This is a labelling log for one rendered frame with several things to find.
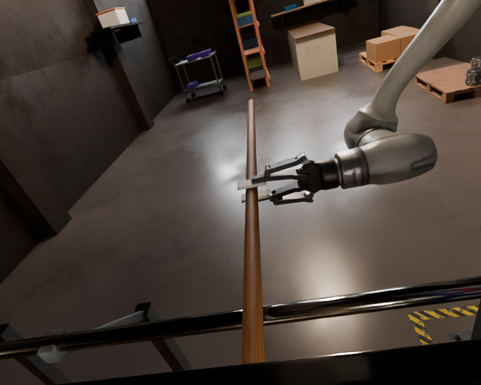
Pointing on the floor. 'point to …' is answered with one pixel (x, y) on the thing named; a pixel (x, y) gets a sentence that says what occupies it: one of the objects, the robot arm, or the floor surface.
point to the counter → (313, 50)
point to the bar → (214, 324)
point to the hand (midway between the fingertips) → (253, 189)
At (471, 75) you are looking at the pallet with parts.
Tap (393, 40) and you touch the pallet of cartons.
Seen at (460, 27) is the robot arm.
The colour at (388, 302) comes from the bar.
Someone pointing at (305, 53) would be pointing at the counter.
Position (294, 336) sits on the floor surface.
